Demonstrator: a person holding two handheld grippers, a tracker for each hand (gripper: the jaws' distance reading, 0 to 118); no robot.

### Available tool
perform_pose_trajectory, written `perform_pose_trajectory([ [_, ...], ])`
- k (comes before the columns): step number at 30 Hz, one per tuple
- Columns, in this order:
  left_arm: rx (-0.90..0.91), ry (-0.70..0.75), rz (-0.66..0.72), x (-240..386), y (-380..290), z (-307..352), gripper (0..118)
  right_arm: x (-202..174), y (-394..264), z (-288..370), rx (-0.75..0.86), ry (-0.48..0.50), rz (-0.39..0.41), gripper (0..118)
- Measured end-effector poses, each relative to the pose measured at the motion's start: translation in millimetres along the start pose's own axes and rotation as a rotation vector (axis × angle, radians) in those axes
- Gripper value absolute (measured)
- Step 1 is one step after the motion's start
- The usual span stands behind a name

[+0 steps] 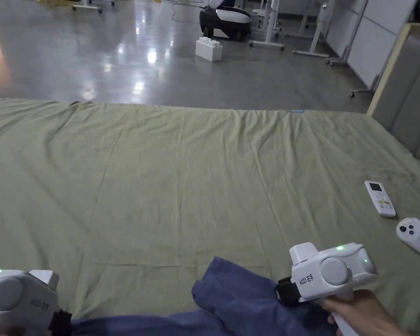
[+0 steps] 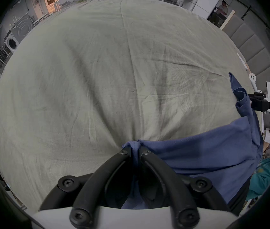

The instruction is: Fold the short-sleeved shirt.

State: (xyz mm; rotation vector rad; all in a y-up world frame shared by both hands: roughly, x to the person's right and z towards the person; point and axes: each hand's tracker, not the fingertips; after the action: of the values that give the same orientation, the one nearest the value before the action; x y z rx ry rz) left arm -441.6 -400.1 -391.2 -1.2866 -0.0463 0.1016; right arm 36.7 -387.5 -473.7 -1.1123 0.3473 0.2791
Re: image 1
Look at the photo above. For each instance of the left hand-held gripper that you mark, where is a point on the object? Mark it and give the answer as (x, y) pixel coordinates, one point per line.
(7, 292)

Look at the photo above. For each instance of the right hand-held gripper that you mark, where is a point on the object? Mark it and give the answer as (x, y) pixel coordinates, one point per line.
(332, 271)

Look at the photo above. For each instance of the dark blue garment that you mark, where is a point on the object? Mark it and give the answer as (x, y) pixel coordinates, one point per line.
(238, 308)

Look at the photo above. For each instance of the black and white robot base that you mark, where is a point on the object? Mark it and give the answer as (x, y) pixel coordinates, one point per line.
(227, 21)

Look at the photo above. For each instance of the person's right hand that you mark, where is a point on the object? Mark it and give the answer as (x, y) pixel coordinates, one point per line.
(367, 315)

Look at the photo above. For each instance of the white remote control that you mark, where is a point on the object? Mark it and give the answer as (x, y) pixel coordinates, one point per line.
(380, 199)

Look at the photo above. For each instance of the white hand controller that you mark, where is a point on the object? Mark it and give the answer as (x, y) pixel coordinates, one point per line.
(411, 232)

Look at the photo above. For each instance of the bed with pale green sheet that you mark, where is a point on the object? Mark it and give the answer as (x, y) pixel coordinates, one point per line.
(182, 175)

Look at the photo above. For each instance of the grey padded headboard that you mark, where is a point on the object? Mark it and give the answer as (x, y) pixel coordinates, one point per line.
(411, 94)

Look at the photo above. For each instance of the white plastic building block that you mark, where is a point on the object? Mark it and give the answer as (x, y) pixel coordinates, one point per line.
(208, 49)

